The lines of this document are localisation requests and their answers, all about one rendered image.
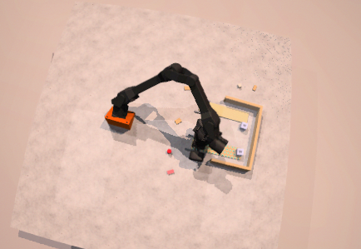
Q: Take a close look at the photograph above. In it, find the tan flat strip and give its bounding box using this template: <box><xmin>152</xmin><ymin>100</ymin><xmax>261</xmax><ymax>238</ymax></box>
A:
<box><xmin>210</xmin><ymin>102</ymin><xmax>224</xmax><ymax>117</ymax></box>

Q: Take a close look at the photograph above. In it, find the tan strip with teal polka dots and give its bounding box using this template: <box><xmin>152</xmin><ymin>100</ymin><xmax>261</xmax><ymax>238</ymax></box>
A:
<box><xmin>190</xmin><ymin>143</ymin><xmax>214</xmax><ymax>154</ymax></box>

